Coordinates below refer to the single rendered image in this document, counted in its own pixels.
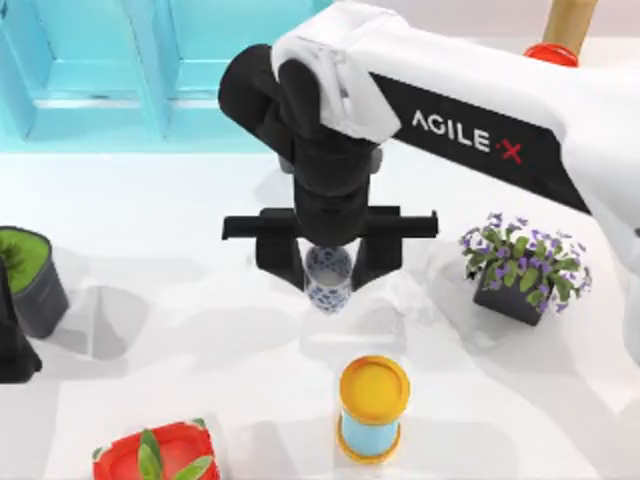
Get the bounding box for white and blue patterned cup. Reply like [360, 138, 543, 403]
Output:
[302, 245, 354, 318]

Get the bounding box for yellow and light blue can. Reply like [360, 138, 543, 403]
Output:
[335, 353, 413, 461]

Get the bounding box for purple flowers in black pot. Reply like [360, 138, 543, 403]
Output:
[459, 211, 594, 328]

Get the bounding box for grey pot with green moss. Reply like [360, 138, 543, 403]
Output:
[0, 225, 71, 340]

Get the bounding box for red pot with green plant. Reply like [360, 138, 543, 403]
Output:
[91, 416, 222, 480]

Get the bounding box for light blue rack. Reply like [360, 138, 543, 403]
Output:
[0, 0, 351, 154]

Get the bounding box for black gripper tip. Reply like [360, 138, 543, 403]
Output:
[0, 256, 44, 387]

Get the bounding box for tan post with red base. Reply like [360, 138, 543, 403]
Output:
[521, 0, 599, 68]

